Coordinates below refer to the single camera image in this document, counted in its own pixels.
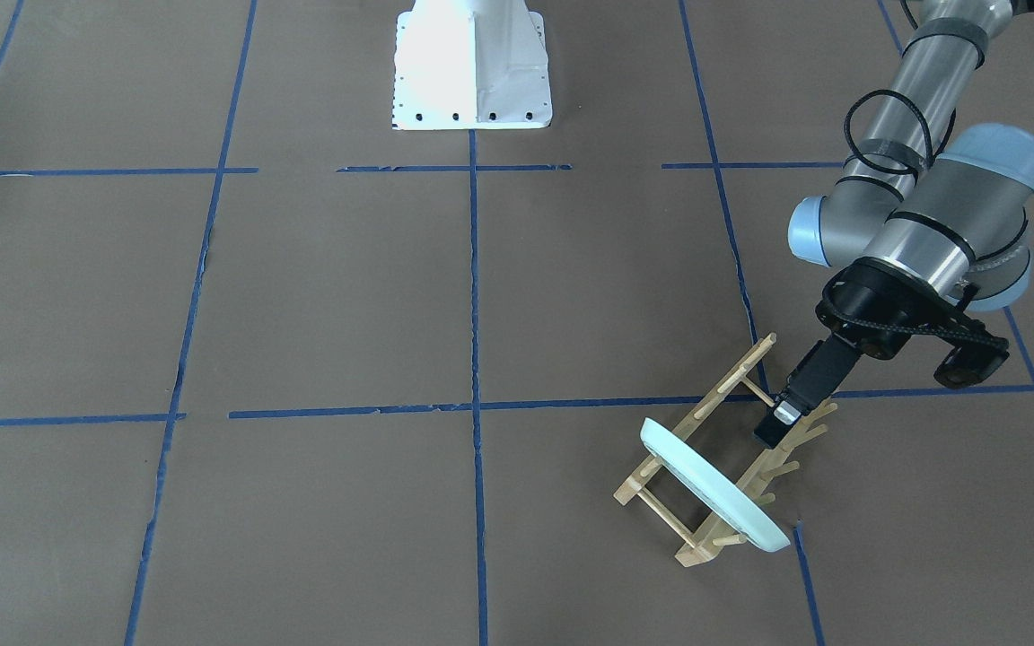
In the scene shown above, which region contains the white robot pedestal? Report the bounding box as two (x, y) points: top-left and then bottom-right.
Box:
(391, 1), (554, 131)

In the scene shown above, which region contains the light green ceramic plate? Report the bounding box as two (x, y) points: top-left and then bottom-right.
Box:
(639, 418), (791, 553)

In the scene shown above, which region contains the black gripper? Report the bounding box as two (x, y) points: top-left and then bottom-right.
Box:
(754, 336), (863, 450)

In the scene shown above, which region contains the wooden dish rack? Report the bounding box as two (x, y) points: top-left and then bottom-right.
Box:
(614, 334), (837, 568)

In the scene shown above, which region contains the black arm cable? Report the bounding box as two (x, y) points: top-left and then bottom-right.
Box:
(843, 88), (957, 194)

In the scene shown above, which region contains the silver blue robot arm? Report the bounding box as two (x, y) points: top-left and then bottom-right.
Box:
(754, 1), (1034, 449)

